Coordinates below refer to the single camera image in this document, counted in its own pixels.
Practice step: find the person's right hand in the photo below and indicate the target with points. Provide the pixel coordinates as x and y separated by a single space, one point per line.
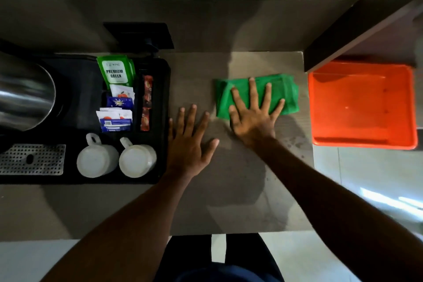
256 124

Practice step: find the person's left hand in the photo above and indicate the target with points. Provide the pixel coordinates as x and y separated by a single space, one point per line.
186 156

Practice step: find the person's right middle finger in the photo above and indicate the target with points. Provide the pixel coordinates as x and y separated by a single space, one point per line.
253 92

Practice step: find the person's right little finger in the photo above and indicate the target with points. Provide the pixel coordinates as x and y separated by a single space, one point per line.
278 109

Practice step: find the person's left thumb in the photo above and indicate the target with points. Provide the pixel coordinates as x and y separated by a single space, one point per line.
210 149

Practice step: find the person's left little finger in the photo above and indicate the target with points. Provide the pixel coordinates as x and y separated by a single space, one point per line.
170 130

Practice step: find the person's left middle finger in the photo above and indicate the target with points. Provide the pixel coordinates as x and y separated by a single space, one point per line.
190 120

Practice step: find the person's right thumb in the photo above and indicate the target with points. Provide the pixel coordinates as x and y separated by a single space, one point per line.
234 117

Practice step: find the green cleaning cloth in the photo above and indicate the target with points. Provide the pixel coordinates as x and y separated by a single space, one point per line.
284 93

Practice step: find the person's left forearm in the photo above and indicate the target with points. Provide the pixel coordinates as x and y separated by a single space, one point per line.
132 232

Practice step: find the person's right forearm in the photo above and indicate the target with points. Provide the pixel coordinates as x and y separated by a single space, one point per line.
330 212

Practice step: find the red coffee stick sachet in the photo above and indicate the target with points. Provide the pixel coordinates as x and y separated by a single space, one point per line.
148 91
145 120

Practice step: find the white ceramic cup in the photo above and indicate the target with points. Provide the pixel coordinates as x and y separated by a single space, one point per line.
97 159
137 160

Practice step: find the white sachet with orange print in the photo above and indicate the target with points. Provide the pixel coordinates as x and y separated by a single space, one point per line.
122 92
124 114

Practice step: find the white sachet with blue label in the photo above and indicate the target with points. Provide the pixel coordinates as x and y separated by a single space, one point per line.
114 123

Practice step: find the dark blue sachet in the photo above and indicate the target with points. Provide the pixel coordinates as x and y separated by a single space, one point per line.
119 103

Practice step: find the green tea packet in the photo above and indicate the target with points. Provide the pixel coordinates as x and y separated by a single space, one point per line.
115 72

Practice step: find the orange plastic bin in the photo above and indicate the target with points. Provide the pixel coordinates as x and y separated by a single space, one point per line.
363 106

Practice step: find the black serving tray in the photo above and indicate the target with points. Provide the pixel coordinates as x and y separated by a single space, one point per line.
82 100

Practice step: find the person's dark trousers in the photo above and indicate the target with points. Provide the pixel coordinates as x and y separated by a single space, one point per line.
188 252

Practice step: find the person's blue shirt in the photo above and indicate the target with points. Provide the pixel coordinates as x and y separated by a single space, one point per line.
221 275

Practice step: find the perforated metal drip plate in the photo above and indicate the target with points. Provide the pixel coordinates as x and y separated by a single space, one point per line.
39 159

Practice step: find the dark wooden cabinet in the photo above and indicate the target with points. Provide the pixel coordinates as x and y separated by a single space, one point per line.
370 10

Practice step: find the stainless steel kettle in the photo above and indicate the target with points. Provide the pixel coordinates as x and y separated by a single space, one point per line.
23 93

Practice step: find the black wall socket plate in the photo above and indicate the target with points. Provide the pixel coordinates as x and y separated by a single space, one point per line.
138 35

